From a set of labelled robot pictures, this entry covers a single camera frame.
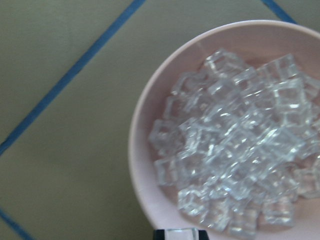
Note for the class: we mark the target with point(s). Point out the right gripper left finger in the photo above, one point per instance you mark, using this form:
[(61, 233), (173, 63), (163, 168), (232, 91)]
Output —
[(159, 234)]

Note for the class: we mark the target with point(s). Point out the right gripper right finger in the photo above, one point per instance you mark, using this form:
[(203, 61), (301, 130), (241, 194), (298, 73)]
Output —
[(203, 235)]

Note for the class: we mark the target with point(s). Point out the clear ice cube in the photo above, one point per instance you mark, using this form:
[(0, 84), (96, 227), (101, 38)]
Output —
[(181, 234)]

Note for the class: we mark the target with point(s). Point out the clear ice cubes pile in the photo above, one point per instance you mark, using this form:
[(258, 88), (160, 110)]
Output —
[(239, 145)]

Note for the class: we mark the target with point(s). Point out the pink bowl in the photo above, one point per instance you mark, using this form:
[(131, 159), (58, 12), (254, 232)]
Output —
[(257, 42)]

